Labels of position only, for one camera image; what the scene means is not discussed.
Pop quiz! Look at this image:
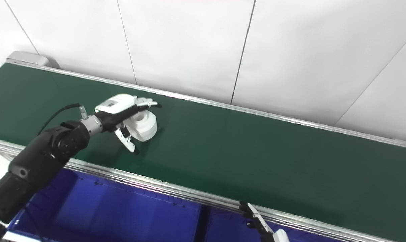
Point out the green conveyor belt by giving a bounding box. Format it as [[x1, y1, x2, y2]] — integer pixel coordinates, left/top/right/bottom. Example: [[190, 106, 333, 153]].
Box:
[[0, 59, 406, 242], [0, 63, 406, 242]]

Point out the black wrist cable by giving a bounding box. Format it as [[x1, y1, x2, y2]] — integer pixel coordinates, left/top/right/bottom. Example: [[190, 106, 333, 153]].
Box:
[[37, 103, 89, 135]]

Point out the white plastic ring part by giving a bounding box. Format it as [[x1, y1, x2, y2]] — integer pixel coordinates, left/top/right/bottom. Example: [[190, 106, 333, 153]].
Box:
[[126, 110, 158, 142]]

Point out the large blue plastic bin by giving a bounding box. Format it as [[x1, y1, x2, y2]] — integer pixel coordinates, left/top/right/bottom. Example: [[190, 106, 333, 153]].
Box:
[[7, 167, 203, 242], [201, 206, 346, 242]]

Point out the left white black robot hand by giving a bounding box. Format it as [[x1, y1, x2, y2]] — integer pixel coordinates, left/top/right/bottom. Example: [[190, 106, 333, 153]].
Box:
[[95, 94, 162, 155]]

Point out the grey conveyor end housing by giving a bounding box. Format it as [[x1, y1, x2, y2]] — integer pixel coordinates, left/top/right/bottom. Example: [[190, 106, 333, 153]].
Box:
[[6, 51, 52, 68]]

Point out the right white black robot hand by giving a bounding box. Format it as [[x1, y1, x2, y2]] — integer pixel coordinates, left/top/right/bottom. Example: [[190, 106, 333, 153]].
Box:
[[239, 201, 290, 242]]

